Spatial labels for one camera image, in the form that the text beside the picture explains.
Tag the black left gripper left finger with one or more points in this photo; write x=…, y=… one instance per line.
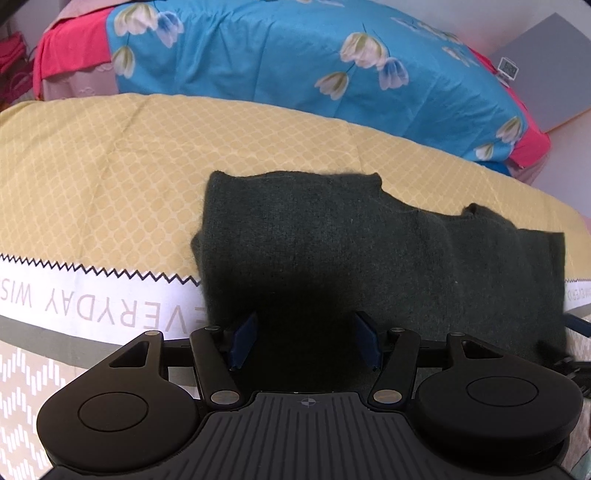
x=216, y=383

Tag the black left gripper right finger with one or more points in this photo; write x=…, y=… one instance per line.
x=393, y=354

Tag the dark green knit sweater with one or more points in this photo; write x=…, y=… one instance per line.
x=295, y=247

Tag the red clothes pile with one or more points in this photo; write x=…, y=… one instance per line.
x=13, y=53

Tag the beige patterned bed quilt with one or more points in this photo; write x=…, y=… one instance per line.
x=101, y=196

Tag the small white digital clock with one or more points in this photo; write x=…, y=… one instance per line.
x=507, y=70

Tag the grey board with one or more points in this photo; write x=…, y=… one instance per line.
x=553, y=79

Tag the blue floral pillow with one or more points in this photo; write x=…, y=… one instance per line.
x=300, y=60

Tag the pink cloth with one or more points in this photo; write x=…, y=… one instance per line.
x=73, y=58

